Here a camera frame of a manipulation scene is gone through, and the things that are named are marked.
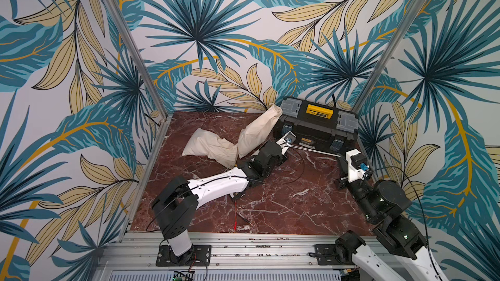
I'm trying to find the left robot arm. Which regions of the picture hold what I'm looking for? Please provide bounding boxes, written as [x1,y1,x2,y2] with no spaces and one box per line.
[151,139,290,261]

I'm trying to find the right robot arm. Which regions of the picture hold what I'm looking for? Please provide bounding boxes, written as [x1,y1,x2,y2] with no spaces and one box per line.
[336,150,447,280]

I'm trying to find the rear cream cloth bag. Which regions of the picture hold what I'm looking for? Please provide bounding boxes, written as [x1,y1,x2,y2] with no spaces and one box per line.
[237,104,283,159]

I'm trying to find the flat cream cloth bag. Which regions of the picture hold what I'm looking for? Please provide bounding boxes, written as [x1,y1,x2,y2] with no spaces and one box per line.
[182,128,238,169]

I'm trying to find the black yellow toolbox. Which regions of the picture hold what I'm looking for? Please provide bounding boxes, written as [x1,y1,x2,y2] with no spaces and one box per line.
[273,97,359,155]

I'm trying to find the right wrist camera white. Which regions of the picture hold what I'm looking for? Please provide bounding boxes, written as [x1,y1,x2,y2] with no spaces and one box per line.
[345,149,374,183]

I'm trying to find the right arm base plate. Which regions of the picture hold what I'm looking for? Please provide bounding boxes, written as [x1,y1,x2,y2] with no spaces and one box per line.
[309,244,354,266]

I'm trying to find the red black wire leads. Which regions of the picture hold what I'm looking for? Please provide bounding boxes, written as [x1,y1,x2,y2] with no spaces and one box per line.
[234,201,251,232]

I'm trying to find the aluminium front rail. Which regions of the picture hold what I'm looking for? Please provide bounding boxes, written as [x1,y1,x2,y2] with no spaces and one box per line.
[93,232,343,280]

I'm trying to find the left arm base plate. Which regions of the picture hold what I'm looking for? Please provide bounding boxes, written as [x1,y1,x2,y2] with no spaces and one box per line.
[156,245,212,267]

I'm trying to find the right aluminium corner post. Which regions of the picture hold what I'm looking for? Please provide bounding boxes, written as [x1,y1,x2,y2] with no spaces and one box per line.
[352,0,427,114]

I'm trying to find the aluminium corner post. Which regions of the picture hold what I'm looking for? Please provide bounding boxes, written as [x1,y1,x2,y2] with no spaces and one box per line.
[102,0,168,121]
[352,0,427,114]

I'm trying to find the left aluminium corner post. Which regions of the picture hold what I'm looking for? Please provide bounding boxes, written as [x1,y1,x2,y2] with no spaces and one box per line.
[102,0,168,121]

